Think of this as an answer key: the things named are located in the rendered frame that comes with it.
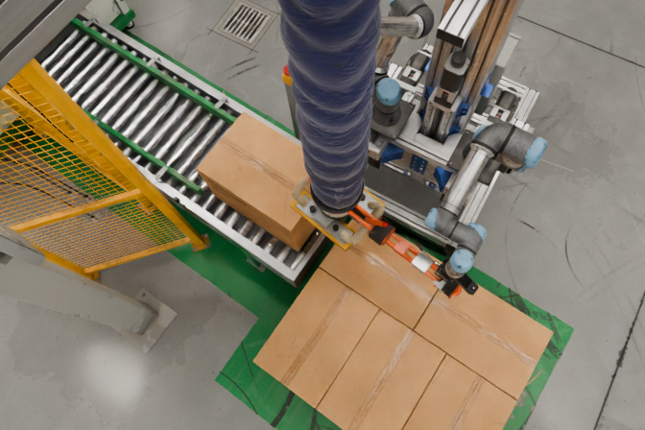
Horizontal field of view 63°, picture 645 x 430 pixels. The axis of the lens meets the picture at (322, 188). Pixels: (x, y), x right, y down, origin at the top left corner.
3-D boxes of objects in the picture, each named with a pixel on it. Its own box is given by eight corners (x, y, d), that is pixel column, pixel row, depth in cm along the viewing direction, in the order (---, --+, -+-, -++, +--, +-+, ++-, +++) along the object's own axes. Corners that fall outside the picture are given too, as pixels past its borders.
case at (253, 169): (214, 196, 306) (196, 168, 268) (255, 143, 317) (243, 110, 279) (298, 251, 291) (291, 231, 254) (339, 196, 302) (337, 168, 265)
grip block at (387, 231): (366, 235, 230) (367, 231, 224) (380, 219, 232) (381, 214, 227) (381, 247, 228) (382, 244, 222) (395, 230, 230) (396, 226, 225)
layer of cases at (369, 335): (264, 365, 309) (251, 361, 272) (357, 229, 336) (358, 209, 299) (442, 499, 280) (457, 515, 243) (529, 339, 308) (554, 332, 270)
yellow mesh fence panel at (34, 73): (83, 286, 346) (-263, 148, 150) (81, 272, 349) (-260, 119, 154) (210, 247, 352) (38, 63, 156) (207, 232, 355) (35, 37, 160)
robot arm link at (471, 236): (463, 214, 193) (449, 239, 190) (490, 229, 191) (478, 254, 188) (459, 221, 201) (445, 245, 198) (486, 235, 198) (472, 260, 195)
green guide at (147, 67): (63, 20, 356) (56, 11, 348) (74, 10, 359) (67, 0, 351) (250, 137, 318) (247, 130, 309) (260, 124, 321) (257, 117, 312)
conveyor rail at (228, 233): (15, 92, 355) (-3, 77, 337) (20, 87, 356) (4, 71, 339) (292, 285, 299) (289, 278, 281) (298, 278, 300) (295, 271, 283)
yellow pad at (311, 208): (290, 205, 247) (288, 203, 242) (303, 190, 249) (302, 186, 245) (346, 251, 238) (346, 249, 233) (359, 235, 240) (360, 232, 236)
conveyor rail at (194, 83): (82, 26, 373) (69, 8, 355) (87, 21, 374) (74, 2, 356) (355, 196, 317) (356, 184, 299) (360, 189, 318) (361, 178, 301)
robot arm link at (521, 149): (503, 136, 243) (514, 122, 190) (534, 152, 239) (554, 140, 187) (490, 159, 244) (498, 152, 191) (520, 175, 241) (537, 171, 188)
